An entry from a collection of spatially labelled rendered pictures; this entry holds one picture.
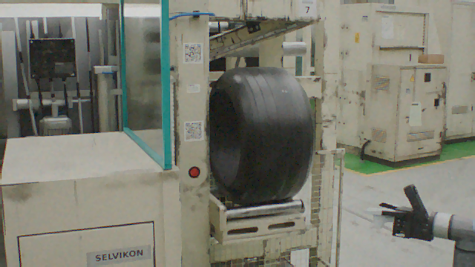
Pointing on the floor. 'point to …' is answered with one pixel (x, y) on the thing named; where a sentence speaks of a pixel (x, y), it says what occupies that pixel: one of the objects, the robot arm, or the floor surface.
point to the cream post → (195, 208)
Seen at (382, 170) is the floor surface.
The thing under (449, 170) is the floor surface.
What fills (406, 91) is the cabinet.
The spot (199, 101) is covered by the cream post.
